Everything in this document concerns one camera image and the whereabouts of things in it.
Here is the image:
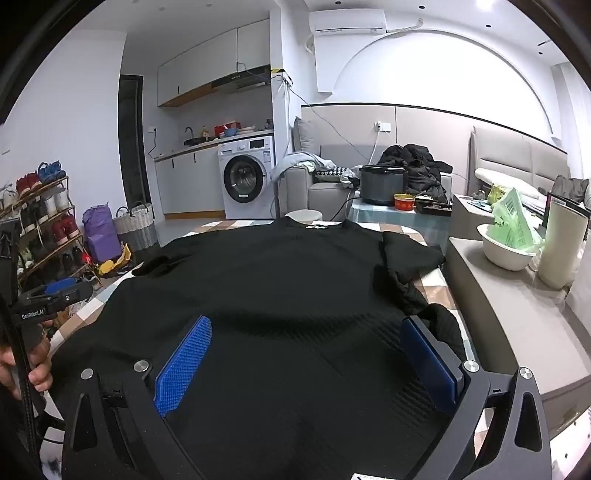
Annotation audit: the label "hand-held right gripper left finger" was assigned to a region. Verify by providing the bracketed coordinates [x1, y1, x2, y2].
[61, 315, 214, 480]

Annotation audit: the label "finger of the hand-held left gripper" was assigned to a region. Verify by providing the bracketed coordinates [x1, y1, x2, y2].
[46, 282, 96, 310]
[28, 277, 78, 298]

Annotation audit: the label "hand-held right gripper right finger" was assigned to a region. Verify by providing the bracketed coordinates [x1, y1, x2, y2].
[400, 315, 553, 480]

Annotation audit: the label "black knit sweater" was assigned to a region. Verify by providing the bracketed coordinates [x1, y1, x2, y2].
[48, 216, 467, 480]

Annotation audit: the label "pile of black clothes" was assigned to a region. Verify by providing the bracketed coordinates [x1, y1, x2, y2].
[378, 144, 454, 204]

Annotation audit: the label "person's left hand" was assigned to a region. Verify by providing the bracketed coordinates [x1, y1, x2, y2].
[0, 342, 54, 401]

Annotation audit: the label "yellow floor item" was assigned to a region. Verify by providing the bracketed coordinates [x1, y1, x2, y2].
[98, 244, 132, 278]

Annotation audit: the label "shoe rack with shoes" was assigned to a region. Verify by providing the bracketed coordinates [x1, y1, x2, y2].
[0, 161, 100, 315]

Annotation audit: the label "purple bag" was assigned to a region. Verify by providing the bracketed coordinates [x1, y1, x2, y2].
[82, 203, 122, 263]

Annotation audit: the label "checkered blanket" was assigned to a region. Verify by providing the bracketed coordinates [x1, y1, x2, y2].
[46, 220, 478, 480]

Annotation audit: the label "woven laundry basket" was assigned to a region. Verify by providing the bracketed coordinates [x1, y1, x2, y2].
[113, 202, 158, 250]

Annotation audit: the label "grey cabinet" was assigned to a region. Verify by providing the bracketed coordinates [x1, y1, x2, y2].
[445, 236, 591, 435]

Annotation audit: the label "white basin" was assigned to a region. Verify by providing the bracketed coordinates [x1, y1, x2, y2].
[476, 224, 539, 272]

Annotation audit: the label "small table with blue cloth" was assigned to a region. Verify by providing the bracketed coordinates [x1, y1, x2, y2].
[346, 196, 453, 250]

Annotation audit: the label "dark door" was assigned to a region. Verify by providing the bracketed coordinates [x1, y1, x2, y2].
[117, 74, 155, 217]

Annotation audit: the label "black tray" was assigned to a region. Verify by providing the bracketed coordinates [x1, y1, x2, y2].
[414, 196, 452, 217]

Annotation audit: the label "white lower kitchen cabinet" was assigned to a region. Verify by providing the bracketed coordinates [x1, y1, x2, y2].
[154, 147, 227, 220]

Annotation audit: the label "green plastic bag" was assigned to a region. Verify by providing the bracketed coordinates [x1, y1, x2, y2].
[492, 187, 546, 252]

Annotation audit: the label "cream tall tumbler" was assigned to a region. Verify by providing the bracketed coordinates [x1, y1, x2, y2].
[538, 198, 591, 291]

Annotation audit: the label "black cooker pot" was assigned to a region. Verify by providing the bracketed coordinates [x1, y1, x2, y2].
[359, 164, 409, 206]

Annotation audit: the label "white washing machine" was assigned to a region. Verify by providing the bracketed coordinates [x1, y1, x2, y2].
[218, 135, 278, 220]

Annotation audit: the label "grey sofa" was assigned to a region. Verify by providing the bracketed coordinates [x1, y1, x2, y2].
[281, 143, 453, 217]

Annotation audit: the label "black and white patterned cushion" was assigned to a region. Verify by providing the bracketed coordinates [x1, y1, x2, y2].
[314, 166, 356, 183]

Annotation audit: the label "grey padded headboard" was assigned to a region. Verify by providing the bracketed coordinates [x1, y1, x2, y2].
[468, 126, 571, 197]

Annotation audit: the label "grey cloth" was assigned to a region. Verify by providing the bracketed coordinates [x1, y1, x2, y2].
[271, 151, 338, 183]

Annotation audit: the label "grey pillow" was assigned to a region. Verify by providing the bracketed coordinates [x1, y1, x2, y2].
[292, 116, 321, 155]

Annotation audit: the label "white upper kitchen cabinets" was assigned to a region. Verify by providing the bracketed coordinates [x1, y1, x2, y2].
[157, 19, 271, 109]

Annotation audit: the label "black range hood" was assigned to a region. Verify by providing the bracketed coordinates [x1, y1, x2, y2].
[211, 65, 271, 90]

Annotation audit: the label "white air conditioner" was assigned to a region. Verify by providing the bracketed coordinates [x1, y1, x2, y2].
[308, 10, 387, 35]

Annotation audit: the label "black braided cable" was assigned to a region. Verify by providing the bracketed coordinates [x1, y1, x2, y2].
[0, 295, 38, 462]

